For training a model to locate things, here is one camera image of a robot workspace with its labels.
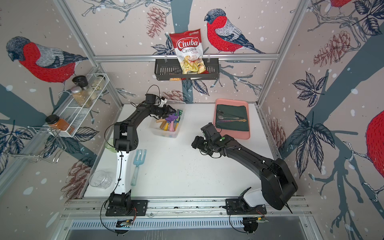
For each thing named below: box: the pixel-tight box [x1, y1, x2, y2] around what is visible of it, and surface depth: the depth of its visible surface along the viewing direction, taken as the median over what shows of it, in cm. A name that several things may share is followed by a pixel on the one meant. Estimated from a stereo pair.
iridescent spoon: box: [216, 118, 247, 123], surface depth 113 cm
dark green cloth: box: [215, 104, 249, 132], surface depth 113 cm
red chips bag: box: [169, 28, 210, 75], surface depth 85 cm
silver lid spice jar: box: [70, 86, 93, 108], surface depth 74 cm
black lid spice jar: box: [72, 75, 91, 91], surface depth 76 cm
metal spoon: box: [217, 115, 239, 120], surface depth 113 cm
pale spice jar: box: [91, 75, 106, 91], surface depth 87 cm
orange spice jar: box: [45, 114, 75, 135], surface depth 62 cm
